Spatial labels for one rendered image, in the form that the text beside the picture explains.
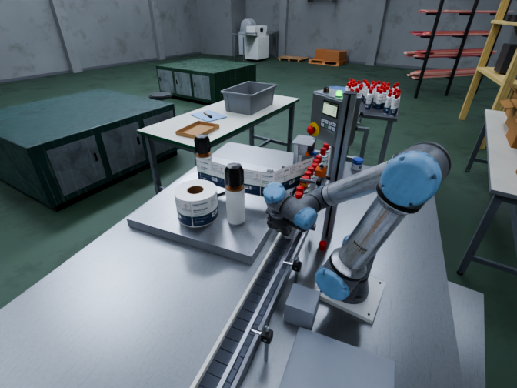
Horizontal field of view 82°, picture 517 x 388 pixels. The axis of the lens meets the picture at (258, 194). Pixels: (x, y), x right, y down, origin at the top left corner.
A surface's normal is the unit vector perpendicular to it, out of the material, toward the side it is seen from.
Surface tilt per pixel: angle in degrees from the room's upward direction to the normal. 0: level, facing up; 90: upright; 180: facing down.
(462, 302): 0
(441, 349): 0
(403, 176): 79
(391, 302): 0
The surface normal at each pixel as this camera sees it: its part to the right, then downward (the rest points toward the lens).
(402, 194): -0.61, 0.24
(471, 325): 0.00, -0.85
